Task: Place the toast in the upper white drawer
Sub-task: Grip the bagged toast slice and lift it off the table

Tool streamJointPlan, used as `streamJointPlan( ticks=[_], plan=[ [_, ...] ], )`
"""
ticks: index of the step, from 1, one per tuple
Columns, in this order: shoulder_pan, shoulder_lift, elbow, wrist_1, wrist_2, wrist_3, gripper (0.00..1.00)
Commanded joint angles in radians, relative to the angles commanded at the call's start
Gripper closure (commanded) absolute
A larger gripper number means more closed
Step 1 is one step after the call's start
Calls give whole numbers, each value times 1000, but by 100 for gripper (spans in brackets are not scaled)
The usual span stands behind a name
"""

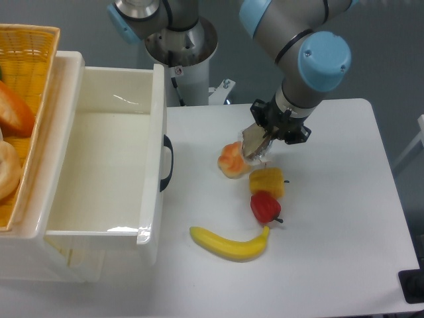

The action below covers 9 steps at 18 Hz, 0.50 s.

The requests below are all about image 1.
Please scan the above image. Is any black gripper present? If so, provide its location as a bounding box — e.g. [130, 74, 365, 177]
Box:
[250, 98, 311, 144]

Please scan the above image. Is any toast slice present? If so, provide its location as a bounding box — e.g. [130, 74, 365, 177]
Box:
[239, 123, 273, 166]

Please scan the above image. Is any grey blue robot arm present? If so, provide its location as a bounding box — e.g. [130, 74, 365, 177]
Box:
[107, 1, 353, 150]

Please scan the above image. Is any open upper white drawer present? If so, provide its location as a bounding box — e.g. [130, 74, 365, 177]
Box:
[46, 64, 172, 265]

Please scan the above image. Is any white drawer cabinet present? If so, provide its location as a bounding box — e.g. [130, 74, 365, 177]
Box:
[1, 51, 105, 282]

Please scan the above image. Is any yellow corn cob piece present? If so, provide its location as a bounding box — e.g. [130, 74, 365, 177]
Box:
[249, 168, 286, 199]

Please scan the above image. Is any orange knotted bread roll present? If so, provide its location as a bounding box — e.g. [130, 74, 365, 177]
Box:
[217, 141, 252, 179]

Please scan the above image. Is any red bell pepper toy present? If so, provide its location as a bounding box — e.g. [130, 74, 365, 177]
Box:
[250, 191, 284, 224]

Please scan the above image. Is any yellow banana toy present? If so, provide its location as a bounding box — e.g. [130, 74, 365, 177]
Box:
[189, 226, 270, 262]

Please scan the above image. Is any black device at edge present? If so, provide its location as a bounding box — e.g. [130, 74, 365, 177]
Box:
[398, 269, 423, 304]

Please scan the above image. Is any yellow wicker basket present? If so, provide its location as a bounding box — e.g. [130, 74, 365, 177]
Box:
[1, 24, 60, 232]

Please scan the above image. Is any orange bread loaf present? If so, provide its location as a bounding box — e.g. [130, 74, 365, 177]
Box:
[1, 81, 35, 138]

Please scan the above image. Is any pale round bagel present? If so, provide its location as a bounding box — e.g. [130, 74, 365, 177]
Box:
[1, 140, 22, 199]

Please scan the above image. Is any white floor bracket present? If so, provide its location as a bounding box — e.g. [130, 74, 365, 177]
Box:
[209, 78, 236, 105]

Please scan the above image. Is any black pedestal cable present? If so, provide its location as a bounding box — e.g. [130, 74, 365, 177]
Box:
[170, 76, 186, 107]

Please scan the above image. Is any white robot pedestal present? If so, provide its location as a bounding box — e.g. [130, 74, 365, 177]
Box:
[144, 17, 218, 107]

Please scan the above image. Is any dark blue drawer handle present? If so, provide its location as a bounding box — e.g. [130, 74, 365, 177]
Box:
[160, 134, 175, 192]

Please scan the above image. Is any white frame at right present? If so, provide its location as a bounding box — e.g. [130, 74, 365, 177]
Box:
[392, 115, 423, 176]

